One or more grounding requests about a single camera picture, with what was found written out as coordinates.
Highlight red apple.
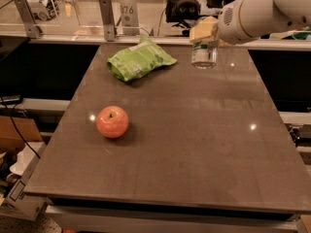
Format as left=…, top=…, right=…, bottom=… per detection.
left=96, top=106, right=129, bottom=139

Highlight left metal bracket post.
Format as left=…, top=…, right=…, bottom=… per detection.
left=13, top=0, right=42, bottom=39

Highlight cardboard box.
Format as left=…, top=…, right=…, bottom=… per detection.
left=0, top=116, right=46, bottom=220

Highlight numbered sign plate 376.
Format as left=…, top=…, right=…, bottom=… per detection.
left=120, top=0, right=139, bottom=36

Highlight green snack bag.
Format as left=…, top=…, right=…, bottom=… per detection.
left=106, top=37, right=177, bottom=82

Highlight middle metal bracket post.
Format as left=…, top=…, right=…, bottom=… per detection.
left=99, top=0, right=116, bottom=42

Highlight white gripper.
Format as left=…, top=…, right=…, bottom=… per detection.
left=190, top=0, right=248, bottom=45

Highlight metal bracket post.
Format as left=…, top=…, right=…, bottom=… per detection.
left=99, top=0, right=116, bottom=42
left=13, top=0, right=42, bottom=39

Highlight white equipment box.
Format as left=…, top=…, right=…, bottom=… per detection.
left=26, top=0, right=59, bottom=21

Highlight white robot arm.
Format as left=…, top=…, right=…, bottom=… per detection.
left=190, top=0, right=311, bottom=45

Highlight black cable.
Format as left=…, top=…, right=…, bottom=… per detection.
left=0, top=95, right=42, bottom=160

